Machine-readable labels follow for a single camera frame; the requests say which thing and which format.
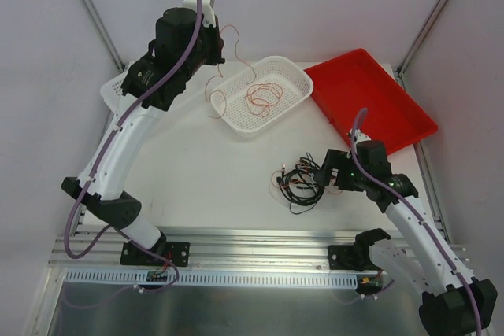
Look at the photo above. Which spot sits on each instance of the white perforated oval basket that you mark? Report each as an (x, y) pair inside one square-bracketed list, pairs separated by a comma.
[(254, 99)]

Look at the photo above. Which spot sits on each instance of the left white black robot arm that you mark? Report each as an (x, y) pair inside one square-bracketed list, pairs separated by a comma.
[(183, 43)]

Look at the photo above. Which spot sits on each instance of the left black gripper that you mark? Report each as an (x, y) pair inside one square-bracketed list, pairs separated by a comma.
[(214, 46)]

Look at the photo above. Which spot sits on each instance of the translucent white rectangular basket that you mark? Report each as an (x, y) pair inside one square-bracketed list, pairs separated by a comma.
[(111, 92)]

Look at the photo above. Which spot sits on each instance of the red plastic tray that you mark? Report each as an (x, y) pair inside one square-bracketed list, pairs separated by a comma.
[(355, 80)]

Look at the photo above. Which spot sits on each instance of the right aluminium frame post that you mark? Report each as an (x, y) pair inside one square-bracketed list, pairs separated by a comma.
[(426, 28)]

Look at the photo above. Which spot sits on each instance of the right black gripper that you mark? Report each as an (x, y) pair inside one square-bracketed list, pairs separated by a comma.
[(335, 165)]

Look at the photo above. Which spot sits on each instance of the left aluminium frame post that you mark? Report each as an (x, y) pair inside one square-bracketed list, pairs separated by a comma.
[(102, 33)]

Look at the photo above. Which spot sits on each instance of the aluminium frame post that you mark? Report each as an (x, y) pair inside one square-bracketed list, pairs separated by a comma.
[(102, 33), (426, 28)]

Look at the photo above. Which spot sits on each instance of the white slotted cable duct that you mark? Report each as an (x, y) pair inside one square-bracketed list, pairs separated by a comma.
[(213, 278)]

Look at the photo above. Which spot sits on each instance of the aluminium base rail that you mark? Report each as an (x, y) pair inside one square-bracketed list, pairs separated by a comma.
[(214, 249)]

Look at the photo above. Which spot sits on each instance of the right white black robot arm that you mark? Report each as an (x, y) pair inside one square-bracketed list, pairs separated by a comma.
[(452, 300)]

